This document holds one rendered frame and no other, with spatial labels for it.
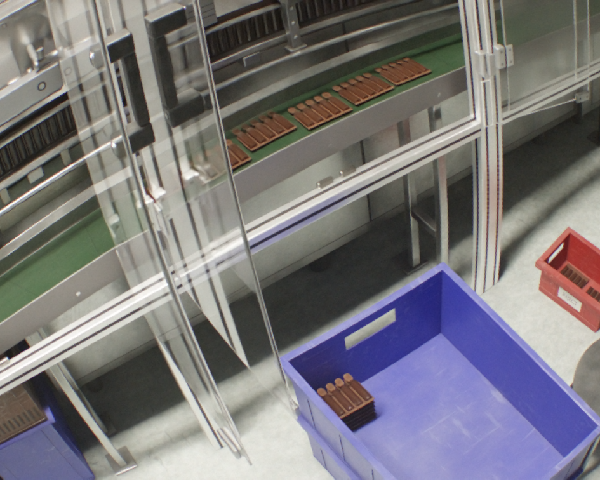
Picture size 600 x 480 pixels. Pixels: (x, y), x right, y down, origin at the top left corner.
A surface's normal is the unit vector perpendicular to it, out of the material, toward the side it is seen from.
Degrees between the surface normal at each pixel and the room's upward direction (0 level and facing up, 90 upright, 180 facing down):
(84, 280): 90
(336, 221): 90
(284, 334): 0
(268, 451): 0
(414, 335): 90
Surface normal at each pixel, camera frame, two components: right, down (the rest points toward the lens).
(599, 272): -0.76, 0.52
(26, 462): 0.54, 0.54
